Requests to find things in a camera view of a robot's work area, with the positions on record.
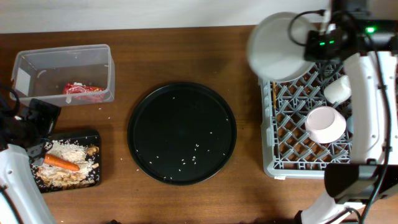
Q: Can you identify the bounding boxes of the grey dishwasher rack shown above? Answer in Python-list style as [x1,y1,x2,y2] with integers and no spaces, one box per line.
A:
[259,63,353,179]

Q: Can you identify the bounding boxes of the round black serving tray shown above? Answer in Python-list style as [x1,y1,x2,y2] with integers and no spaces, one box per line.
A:
[126,82,237,185]

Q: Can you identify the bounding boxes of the grey round plate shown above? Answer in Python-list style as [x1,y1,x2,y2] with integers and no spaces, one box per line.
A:
[246,12,314,82]

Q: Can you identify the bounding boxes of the red snack wrapper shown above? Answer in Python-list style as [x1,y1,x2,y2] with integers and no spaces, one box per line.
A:
[63,82,104,103]

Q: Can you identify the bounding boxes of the wooden chopstick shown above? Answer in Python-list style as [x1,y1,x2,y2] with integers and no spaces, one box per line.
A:
[272,82,277,110]

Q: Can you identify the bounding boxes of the black rectangular waste tray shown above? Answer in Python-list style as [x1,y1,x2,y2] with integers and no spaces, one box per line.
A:
[30,129,102,194]

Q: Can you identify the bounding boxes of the clear plastic bin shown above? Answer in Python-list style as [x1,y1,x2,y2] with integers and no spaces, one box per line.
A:
[11,44,116,106]

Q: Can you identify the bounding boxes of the pile of rice scraps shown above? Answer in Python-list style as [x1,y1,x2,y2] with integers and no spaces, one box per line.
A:
[31,140,100,193]

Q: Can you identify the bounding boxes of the white cup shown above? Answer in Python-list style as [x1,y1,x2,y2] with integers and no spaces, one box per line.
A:
[324,75,352,104]

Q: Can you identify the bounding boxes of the pink small bowl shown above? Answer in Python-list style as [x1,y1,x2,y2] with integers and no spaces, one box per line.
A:
[305,106,346,144]

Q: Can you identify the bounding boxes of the white tissue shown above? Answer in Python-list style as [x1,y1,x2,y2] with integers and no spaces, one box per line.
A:
[65,94,72,104]

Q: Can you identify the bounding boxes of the orange carrot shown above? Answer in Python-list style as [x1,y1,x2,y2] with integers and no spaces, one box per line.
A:
[44,154,80,171]

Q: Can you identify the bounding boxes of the brown mushroom piece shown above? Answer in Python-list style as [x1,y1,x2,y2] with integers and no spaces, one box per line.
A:
[86,145,99,156]

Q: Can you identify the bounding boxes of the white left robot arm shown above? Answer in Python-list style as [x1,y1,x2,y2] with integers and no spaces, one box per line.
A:
[1,99,61,223]

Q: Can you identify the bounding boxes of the light blue cup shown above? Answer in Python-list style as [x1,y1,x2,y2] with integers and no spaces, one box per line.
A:
[346,116,354,134]

